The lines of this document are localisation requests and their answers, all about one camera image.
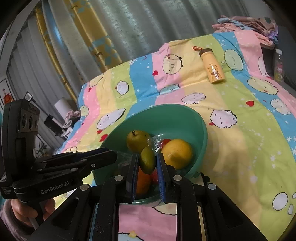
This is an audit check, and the folded clothes pile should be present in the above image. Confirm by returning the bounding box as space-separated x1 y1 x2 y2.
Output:
212 16 278 49

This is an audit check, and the white cylinder lamp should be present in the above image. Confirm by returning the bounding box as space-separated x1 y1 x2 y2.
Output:
54 97 72 120

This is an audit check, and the green pear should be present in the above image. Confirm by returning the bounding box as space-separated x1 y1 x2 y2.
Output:
126 130 152 154

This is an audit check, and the clear plastic bottle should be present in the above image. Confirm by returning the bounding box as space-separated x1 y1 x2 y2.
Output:
274 48 285 82

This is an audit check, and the person left hand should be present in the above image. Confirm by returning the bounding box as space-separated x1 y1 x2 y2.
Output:
11 198 56 227

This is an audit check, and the potted plant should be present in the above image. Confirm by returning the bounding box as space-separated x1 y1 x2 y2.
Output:
34 141 51 159

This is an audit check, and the green plastic bowl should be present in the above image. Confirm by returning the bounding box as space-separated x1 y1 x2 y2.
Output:
93 104 208 185

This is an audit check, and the colourful cartoon striped sheet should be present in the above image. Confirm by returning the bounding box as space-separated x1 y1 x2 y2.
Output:
59 31 295 240

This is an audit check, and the red chinese knot decoration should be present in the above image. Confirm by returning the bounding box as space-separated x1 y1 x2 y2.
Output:
3 89 14 105

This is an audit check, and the orange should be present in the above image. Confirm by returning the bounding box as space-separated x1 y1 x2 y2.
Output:
137 168 151 195

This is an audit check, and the grey green curtain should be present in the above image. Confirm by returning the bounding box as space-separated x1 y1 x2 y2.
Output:
6 0 255 149

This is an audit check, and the grey sofa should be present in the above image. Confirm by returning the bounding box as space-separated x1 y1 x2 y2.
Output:
261 25 295 96

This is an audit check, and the pink sleeve forearm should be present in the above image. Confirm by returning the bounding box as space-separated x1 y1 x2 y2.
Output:
1 200 28 240

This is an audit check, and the yellow patterned curtain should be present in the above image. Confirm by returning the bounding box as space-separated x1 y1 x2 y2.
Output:
35 1 122 101

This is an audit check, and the yellow lemon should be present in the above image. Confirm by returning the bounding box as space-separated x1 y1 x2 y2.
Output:
161 139 194 170

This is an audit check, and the yellow bear bottle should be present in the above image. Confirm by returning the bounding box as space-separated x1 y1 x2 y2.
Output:
193 46 225 84

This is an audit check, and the red cherry tomato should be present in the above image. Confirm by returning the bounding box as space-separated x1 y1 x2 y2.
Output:
159 138 171 149

